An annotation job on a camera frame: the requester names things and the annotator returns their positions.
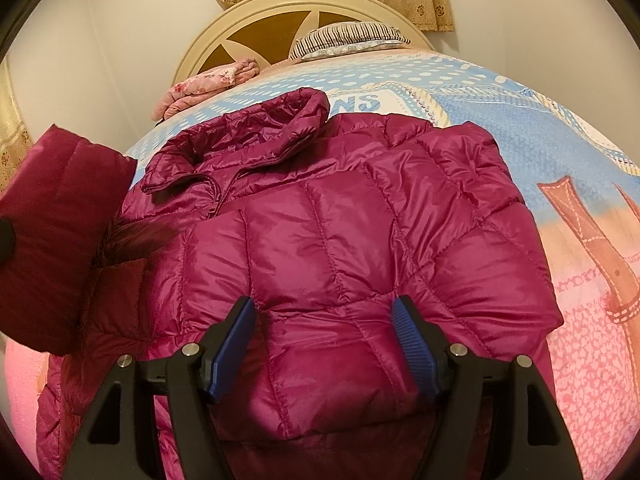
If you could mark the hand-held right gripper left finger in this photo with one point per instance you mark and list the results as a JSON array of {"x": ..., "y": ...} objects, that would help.
[{"x": 231, "y": 345}]

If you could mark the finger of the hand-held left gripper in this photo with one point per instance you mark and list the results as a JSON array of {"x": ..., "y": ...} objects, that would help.
[{"x": 6, "y": 241}]

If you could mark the magenta puffer jacket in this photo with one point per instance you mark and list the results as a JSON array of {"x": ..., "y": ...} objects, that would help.
[{"x": 340, "y": 220}]

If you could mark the pink and blue printed bedspread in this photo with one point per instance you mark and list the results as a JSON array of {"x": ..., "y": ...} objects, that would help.
[{"x": 500, "y": 110}]

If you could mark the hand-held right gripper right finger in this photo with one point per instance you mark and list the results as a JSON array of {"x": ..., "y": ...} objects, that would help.
[{"x": 414, "y": 342}]

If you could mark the folded pink floral quilt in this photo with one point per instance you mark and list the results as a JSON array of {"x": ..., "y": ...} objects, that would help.
[{"x": 210, "y": 82}]

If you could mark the striped pillow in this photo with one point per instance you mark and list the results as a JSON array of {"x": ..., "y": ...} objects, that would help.
[{"x": 345, "y": 37}]

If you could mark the cream wooden headboard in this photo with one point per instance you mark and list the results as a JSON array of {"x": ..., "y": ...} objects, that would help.
[{"x": 215, "y": 35}]

